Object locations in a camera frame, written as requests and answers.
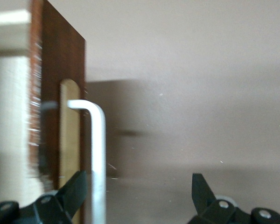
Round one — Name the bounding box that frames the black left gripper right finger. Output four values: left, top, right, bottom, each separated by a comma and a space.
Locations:
188, 173, 280, 224

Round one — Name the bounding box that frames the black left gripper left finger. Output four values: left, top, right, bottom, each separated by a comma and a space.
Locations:
0, 170, 88, 224

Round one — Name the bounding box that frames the white metal drawer handle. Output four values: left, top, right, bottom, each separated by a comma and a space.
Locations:
67, 99, 107, 224

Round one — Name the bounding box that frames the wooden drawer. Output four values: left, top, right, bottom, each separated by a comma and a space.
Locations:
0, 0, 87, 224

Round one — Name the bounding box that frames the brown table cover sheet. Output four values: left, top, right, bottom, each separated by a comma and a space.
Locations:
43, 0, 280, 224

